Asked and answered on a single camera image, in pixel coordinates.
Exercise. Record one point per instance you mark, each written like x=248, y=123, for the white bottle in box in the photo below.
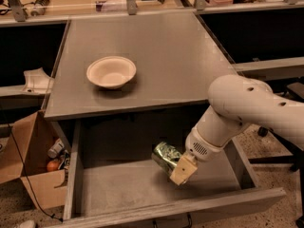
x=56, y=149

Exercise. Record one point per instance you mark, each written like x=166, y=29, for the brown cardboard box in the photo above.
x=25, y=157

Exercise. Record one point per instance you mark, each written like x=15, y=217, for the white paper bowl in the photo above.
x=111, y=72

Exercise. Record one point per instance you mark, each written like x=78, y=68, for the orange fruit in box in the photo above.
x=53, y=165

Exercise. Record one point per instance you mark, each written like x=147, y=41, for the black drawer handle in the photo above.
x=176, y=221

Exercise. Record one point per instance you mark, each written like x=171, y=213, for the black office chair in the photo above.
x=297, y=159

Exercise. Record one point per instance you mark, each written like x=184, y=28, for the open grey wooden drawer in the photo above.
x=114, y=183

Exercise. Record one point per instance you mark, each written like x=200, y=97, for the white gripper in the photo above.
x=199, y=147

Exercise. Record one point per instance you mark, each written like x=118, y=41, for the white curved plastic part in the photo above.
x=37, y=82

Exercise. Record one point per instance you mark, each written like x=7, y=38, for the grey cabinet top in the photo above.
x=175, y=57

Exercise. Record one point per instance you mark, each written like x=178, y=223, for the white computer mouse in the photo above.
x=26, y=224

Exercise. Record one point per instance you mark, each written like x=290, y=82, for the crushed green soda can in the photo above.
x=166, y=156

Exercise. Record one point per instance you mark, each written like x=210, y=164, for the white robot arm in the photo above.
x=235, y=103

